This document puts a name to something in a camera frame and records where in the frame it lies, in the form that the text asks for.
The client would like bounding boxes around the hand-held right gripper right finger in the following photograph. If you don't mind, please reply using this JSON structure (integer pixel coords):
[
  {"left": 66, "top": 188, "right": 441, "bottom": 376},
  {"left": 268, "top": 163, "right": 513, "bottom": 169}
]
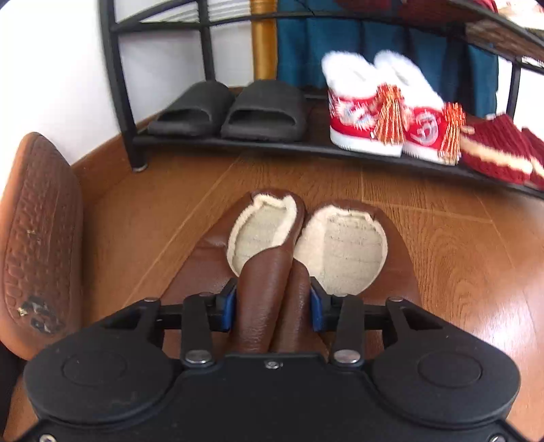
[{"left": 309, "top": 276, "right": 443, "bottom": 368}]

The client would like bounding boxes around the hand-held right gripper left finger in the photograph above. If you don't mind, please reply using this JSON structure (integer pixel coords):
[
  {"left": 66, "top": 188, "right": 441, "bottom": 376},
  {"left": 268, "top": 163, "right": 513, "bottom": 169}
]
[{"left": 102, "top": 278, "right": 239, "bottom": 368}]

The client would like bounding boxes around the brown leather slipper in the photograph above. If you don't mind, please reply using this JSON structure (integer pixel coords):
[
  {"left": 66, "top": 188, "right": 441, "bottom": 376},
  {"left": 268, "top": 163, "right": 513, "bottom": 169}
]
[
  {"left": 272, "top": 200, "right": 426, "bottom": 362},
  {"left": 161, "top": 189, "right": 307, "bottom": 355}
]

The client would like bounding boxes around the black slide slipper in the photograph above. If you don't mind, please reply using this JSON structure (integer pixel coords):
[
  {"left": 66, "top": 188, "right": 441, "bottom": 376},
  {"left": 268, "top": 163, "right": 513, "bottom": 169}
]
[
  {"left": 147, "top": 81, "right": 236, "bottom": 137},
  {"left": 220, "top": 80, "right": 309, "bottom": 142}
]

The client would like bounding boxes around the black metal shoe rack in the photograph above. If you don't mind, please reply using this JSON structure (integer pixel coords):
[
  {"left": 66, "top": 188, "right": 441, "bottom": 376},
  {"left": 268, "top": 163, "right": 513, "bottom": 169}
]
[{"left": 99, "top": 0, "right": 544, "bottom": 200}]

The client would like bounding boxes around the red embroidered fur-lined shoe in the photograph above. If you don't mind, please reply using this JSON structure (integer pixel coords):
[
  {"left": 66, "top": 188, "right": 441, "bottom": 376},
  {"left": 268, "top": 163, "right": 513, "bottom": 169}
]
[
  {"left": 374, "top": 50, "right": 468, "bottom": 166},
  {"left": 321, "top": 51, "right": 406, "bottom": 158}
]

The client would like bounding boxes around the person's left leg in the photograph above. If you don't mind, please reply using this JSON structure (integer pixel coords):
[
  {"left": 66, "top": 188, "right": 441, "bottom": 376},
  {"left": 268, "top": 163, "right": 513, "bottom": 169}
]
[{"left": 0, "top": 346, "right": 24, "bottom": 383}]

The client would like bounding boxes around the blue curtain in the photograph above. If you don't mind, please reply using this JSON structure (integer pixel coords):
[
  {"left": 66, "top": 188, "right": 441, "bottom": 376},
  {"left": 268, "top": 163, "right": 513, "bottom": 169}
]
[{"left": 276, "top": 0, "right": 500, "bottom": 117}]

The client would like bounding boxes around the gold curtain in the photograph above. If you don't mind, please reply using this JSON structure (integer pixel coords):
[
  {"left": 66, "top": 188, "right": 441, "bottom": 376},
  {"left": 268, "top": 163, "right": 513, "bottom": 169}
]
[{"left": 250, "top": 0, "right": 279, "bottom": 81}]

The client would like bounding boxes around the red corduroy slipper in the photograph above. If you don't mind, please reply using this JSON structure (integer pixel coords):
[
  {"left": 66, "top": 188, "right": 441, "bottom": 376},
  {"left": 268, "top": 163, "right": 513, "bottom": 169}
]
[
  {"left": 521, "top": 127, "right": 544, "bottom": 191},
  {"left": 459, "top": 113, "right": 534, "bottom": 185}
]

